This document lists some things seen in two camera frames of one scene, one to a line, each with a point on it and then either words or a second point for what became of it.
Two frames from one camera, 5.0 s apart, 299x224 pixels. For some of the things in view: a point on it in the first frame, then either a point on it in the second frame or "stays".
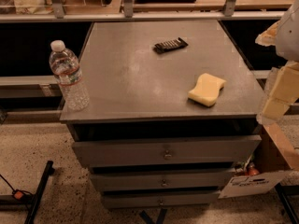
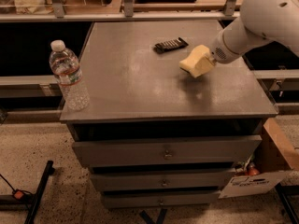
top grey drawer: [176, 152] stays
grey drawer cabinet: [173, 111] stays
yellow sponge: [207, 90] -> [199, 62]
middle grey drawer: [181, 180] stays
